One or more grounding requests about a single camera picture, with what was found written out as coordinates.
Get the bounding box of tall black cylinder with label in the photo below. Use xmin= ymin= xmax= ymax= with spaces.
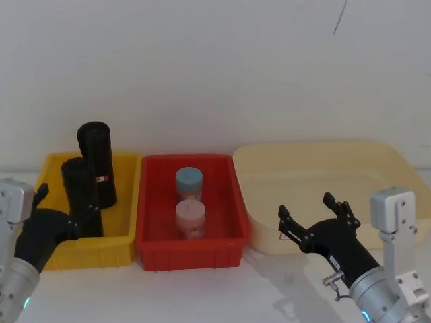
xmin=76 ymin=120 xmax=118 ymax=209

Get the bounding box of clear jar with pink lid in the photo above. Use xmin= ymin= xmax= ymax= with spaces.
xmin=175 ymin=199 xmax=207 ymax=240

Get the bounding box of red plastic bin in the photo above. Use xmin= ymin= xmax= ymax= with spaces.
xmin=134 ymin=153 xmax=251 ymax=272

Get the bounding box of clear jar with blue lid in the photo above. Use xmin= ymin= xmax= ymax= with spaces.
xmin=174 ymin=167 xmax=204 ymax=203

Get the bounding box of yellow plastic bin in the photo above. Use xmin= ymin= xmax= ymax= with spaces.
xmin=35 ymin=151 xmax=142 ymax=271

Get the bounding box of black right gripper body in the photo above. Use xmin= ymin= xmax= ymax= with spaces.
xmin=298 ymin=217 xmax=382 ymax=289

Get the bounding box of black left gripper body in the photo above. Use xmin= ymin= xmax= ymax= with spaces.
xmin=13 ymin=207 xmax=81 ymax=274

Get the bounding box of cream plastic basin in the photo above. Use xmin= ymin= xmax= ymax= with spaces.
xmin=232 ymin=140 xmax=429 ymax=255

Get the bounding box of short black cylinder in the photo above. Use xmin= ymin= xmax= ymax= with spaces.
xmin=60 ymin=157 xmax=104 ymax=238

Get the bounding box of thin cable with silver plug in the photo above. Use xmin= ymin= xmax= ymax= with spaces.
xmin=321 ymin=271 xmax=353 ymax=302

